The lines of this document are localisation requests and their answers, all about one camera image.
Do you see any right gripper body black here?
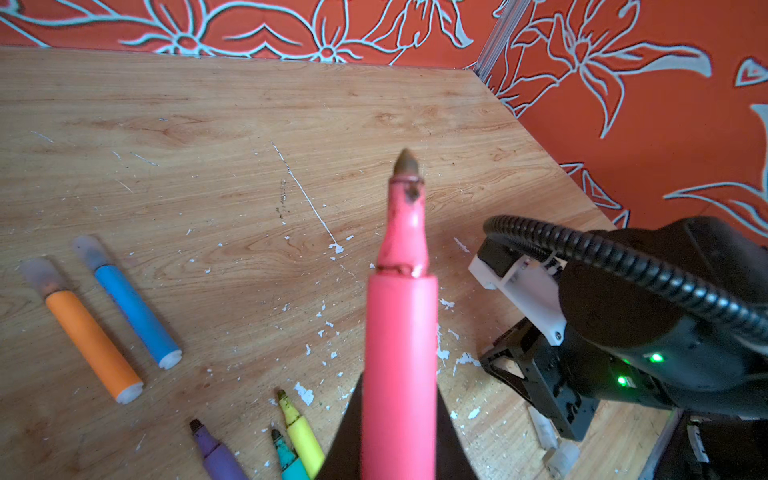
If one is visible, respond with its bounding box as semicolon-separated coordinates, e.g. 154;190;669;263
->
480;318;599;441

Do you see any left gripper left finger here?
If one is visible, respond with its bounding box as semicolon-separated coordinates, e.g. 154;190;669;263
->
316;374;363;480

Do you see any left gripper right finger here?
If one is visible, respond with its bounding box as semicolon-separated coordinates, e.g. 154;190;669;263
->
436;390;478;480

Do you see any yellow marker pen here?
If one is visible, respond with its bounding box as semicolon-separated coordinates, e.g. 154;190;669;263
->
277;389;325;479

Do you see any clear pen cap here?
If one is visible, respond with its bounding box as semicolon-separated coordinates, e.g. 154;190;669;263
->
528;406;559;451
544;441;580;480

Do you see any pink marker pen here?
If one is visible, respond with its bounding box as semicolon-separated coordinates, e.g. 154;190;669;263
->
360;150;438;479

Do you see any orange marker pen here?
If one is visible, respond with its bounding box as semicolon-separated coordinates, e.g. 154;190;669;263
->
20;258;144;405

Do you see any blue marker pen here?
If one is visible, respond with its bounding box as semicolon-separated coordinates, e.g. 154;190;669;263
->
73;235;182;370

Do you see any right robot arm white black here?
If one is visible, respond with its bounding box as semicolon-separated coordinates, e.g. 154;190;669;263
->
470;215;767;479

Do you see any green marker pen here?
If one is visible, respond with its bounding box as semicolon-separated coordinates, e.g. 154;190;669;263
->
270;428;309;480

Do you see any purple marker pen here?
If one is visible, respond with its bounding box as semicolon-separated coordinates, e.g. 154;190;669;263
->
189;419;248;480

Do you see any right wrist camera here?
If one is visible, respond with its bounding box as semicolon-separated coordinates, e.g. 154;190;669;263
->
469;238;567;346

